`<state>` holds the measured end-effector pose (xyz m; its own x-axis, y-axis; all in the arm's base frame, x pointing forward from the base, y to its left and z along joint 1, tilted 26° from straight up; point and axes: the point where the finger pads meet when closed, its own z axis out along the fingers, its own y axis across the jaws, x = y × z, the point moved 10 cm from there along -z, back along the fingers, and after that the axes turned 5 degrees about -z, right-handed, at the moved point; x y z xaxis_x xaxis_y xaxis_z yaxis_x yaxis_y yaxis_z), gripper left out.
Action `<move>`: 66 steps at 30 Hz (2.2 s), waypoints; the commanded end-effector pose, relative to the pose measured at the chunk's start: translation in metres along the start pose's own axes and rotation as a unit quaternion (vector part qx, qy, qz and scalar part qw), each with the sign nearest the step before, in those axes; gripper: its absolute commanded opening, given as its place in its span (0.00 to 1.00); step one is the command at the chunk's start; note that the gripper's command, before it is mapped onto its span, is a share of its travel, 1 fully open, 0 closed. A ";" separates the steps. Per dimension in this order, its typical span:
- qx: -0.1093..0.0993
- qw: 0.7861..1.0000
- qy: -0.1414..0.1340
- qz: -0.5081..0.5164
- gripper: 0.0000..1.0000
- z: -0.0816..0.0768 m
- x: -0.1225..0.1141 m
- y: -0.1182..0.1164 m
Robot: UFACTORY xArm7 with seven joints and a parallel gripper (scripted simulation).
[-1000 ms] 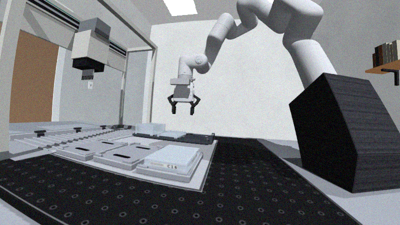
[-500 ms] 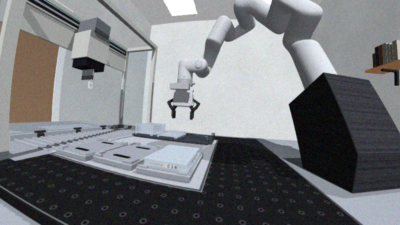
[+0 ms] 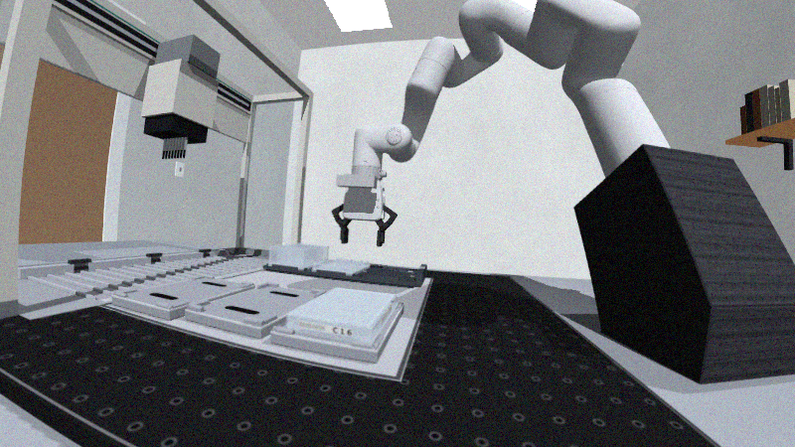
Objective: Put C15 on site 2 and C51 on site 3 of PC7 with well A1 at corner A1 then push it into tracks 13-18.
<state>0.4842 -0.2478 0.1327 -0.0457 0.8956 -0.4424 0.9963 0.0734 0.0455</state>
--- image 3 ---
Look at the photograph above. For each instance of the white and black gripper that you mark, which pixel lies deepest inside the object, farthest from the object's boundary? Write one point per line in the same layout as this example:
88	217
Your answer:
364	204

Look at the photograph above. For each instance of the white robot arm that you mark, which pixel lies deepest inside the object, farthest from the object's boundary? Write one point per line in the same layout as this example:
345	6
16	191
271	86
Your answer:
615	116

